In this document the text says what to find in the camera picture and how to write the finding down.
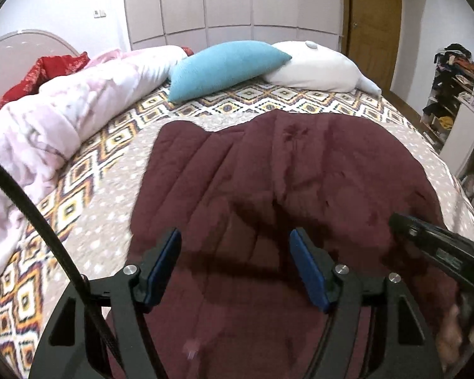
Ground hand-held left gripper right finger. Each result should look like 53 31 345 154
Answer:
289 227 445 379

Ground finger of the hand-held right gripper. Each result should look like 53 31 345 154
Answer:
389 213 439 259

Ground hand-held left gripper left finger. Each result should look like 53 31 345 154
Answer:
29 228 182 379

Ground maroon puffer coat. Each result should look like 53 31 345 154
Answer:
128 111 465 379

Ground person's right hand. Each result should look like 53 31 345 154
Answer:
436 304 472 368

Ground beige quilted bedspread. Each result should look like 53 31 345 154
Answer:
8 112 474 379

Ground white cabinet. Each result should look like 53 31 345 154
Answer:
438 83 474 182

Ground geometric patterned bed sheet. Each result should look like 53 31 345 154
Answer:
0 81 419 379

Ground cluttered shoe rack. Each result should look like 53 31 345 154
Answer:
421 43 474 147

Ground pink fleece blanket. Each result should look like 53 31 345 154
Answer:
0 45 188 297

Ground white plush pillow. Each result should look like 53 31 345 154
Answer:
263 40 382 96

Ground teal pillow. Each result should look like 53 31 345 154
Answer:
168 40 293 103

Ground wooden door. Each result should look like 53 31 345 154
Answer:
345 0 404 91

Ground red patterned cloth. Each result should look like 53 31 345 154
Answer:
0 46 194 131

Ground rounded pale headboard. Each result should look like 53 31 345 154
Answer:
0 29 82 119

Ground glossy pale wardrobe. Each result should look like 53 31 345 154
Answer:
122 0 346 54

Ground black braided cable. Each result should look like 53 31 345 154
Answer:
0 152 123 379

